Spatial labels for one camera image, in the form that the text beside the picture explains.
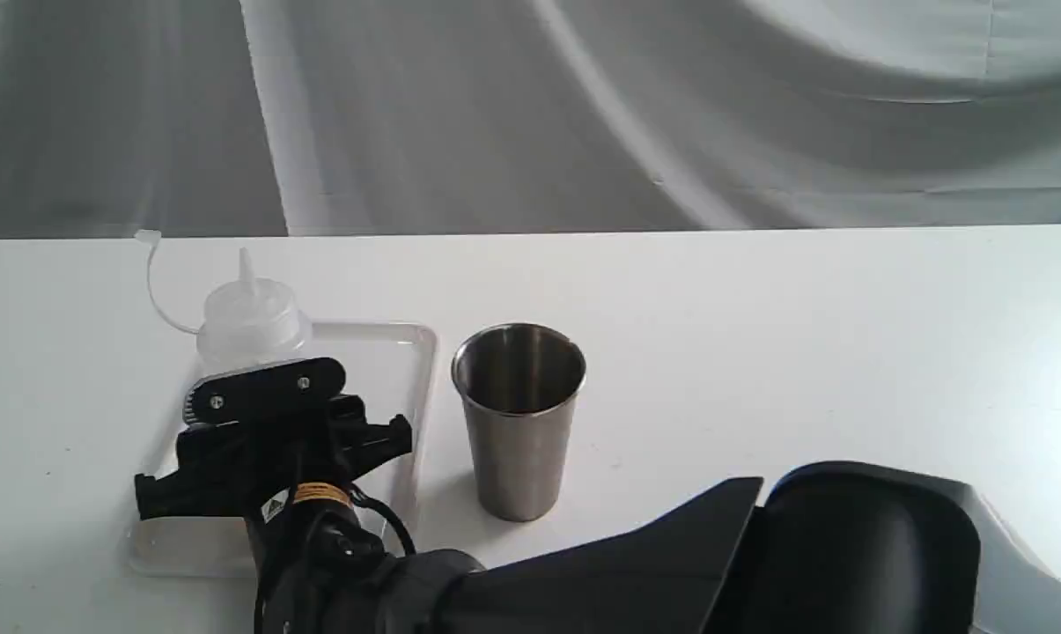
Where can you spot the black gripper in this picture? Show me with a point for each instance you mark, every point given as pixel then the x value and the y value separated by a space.
pixel 235 469

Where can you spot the translucent squeeze bottle amber liquid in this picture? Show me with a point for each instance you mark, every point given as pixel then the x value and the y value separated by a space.
pixel 251 321

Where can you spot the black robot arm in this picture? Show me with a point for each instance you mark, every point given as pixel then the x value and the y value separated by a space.
pixel 838 547

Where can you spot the stainless steel cup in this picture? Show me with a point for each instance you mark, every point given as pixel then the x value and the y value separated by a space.
pixel 518 383

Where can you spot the grey fabric backdrop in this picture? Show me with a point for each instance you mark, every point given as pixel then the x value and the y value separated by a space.
pixel 294 118

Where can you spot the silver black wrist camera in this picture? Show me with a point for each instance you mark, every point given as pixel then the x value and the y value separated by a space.
pixel 264 391

